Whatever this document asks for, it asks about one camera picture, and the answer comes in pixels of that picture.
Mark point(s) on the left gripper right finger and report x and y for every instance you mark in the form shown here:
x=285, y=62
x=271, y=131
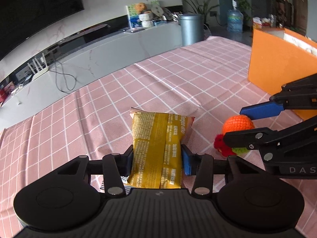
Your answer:
x=200, y=166

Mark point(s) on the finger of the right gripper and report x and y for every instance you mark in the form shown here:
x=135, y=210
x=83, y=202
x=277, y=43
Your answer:
x=272, y=108
x=260, y=139

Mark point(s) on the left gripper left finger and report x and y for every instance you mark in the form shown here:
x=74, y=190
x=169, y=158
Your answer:
x=114, y=167

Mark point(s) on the yellow snack packet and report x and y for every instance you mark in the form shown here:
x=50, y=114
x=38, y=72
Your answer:
x=157, y=157

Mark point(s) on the orange storage box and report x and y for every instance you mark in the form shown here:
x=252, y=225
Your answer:
x=281, y=56

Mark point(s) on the pink checked tablecloth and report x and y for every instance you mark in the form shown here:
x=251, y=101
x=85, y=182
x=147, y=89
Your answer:
x=208, y=80

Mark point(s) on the blue water jug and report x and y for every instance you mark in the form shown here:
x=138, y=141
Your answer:
x=234, y=19

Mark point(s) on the grey metal trash bin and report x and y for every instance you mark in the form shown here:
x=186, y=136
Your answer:
x=192, y=28

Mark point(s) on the white marble tv console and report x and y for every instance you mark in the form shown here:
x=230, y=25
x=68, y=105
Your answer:
x=86, y=65

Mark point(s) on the tall floor plant right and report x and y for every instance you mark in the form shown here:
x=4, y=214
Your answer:
x=202, y=7

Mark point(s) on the white wifi router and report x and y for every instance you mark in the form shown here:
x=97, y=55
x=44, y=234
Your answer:
x=38, y=66

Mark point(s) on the red box on console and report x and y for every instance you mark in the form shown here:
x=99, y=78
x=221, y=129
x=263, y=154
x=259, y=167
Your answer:
x=6, y=91

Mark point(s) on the blue picture book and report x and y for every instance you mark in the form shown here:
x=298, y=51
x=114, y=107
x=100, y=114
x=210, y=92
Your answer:
x=133, y=15

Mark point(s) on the white tissue rolls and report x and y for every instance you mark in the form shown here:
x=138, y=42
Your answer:
x=146, y=20

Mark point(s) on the brown teddy bear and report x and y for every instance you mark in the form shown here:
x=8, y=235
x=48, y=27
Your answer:
x=140, y=8

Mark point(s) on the black wall television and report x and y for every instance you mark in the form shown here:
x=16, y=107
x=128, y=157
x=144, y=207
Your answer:
x=21, y=19

